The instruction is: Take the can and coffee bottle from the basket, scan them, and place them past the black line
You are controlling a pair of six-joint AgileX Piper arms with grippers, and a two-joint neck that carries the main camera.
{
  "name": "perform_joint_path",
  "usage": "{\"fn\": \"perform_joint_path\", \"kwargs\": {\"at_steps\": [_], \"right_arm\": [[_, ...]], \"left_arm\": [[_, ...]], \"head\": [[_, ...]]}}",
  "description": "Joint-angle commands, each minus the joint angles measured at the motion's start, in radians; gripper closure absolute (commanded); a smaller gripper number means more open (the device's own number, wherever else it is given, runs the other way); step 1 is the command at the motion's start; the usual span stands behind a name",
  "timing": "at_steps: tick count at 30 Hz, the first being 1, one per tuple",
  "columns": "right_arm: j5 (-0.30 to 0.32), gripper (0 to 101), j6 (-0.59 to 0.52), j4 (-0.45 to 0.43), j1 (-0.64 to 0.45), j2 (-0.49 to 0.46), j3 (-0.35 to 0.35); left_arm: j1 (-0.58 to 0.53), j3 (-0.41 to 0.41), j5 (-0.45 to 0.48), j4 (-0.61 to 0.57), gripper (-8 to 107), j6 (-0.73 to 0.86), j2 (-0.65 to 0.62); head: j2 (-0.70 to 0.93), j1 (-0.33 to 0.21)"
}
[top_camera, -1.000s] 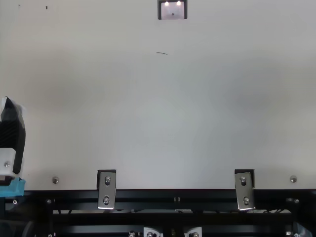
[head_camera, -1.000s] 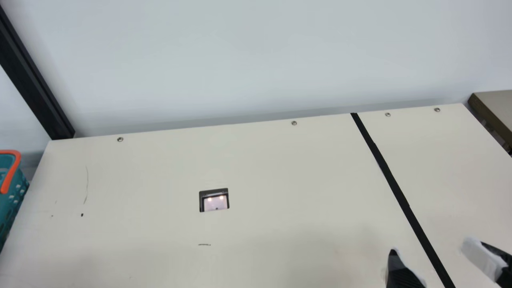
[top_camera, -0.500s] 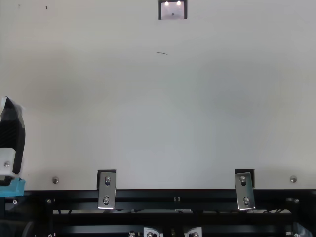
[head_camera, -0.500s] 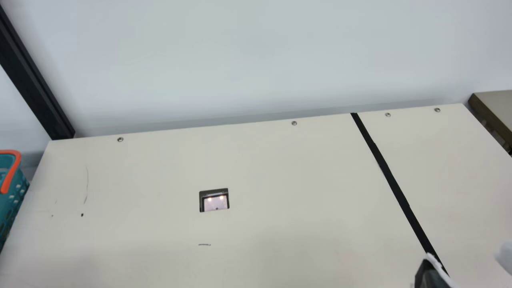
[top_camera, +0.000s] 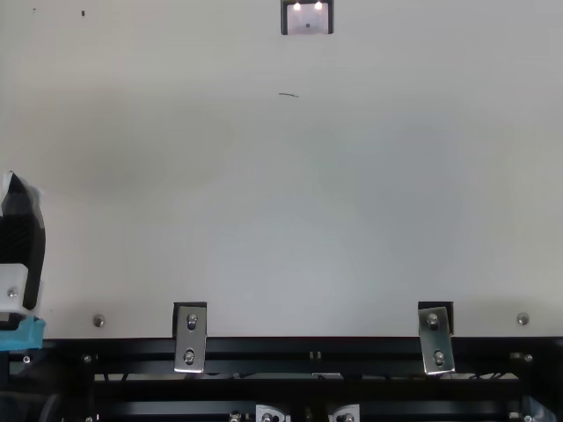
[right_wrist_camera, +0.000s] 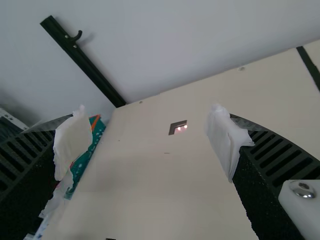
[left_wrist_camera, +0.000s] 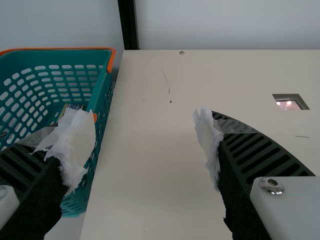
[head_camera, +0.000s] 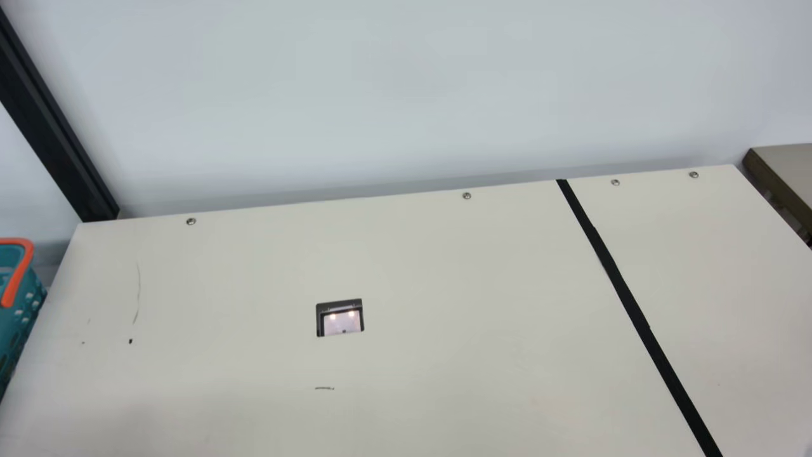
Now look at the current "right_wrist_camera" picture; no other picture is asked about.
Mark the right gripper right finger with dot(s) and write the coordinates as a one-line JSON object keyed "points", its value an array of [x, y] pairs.
{"points": [[265, 175]]}

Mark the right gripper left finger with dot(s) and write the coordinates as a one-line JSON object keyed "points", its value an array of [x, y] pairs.
{"points": [[22, 175]]}

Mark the teal shopping basket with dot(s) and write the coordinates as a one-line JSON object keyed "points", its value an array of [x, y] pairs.
{"points": [[83, 162]]}

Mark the small square scanner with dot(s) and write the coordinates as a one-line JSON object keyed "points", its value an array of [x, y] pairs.
{"points": [[178, 128]]}

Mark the black strip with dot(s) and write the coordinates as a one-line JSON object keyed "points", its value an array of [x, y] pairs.
{"points": [[308, 65]]}

